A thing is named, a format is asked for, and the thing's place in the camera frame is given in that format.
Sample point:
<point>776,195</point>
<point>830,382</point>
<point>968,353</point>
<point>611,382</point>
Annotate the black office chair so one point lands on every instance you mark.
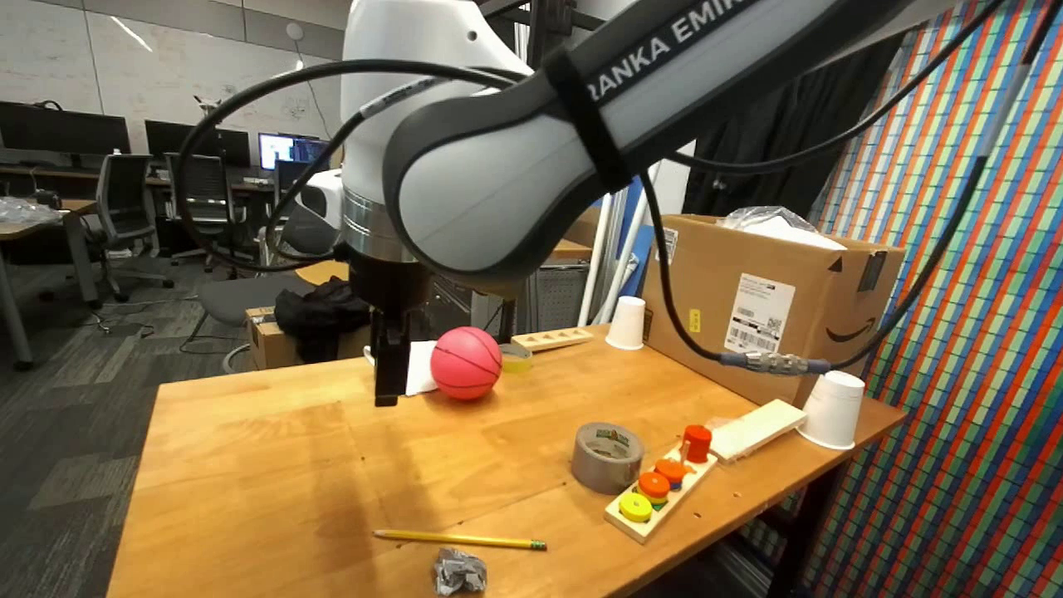
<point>127,211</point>
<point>210,205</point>

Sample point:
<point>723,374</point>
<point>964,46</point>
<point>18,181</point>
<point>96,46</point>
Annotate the long wooden peg board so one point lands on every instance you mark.
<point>554,339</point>

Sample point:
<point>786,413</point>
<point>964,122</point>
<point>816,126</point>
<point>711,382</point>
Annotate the black computer monitor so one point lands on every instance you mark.
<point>68,133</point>

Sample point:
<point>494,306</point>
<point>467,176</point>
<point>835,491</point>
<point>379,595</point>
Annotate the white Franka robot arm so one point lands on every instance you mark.
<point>499,187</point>

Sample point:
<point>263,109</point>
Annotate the white paper cup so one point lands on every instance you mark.
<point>626,322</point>
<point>832,411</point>

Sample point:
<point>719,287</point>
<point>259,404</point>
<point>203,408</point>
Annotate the clear plastic bag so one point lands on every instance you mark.
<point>782,223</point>

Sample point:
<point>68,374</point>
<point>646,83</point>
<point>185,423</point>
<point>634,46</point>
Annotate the grey duct tape roll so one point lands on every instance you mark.
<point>607,461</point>

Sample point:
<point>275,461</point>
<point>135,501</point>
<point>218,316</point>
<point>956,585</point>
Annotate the yellow pencil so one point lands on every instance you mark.
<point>467,541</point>

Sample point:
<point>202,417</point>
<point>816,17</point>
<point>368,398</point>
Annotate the pink mini basketball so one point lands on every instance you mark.
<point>467,364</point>

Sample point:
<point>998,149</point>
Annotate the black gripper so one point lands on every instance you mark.
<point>387,284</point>

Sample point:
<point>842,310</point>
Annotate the small brown cardboard box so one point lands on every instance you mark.
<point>263,336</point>

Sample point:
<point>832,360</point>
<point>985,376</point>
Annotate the white plastic-wrapped wooden plank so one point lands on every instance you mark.
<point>755,431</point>

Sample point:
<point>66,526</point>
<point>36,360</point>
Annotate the black bag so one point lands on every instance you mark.
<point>322,316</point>

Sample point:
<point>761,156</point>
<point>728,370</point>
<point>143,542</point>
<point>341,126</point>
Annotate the large brown cardboard box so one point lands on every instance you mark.
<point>710,300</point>

